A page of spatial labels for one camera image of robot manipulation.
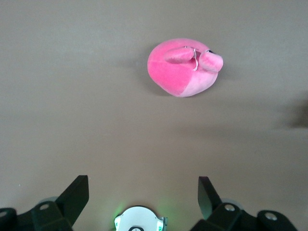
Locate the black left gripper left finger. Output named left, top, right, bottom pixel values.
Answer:
left=31, top=175, right=90, bottom=231

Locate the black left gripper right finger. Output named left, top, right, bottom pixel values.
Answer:
left=192, top=177, right=243, bottom=231

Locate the pink round plush toy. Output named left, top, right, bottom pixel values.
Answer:
left=146, top=37, right=224, bottom=98

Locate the brown table cover mat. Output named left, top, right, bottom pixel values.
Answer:
left=0, top=0, right=308, bottom=231

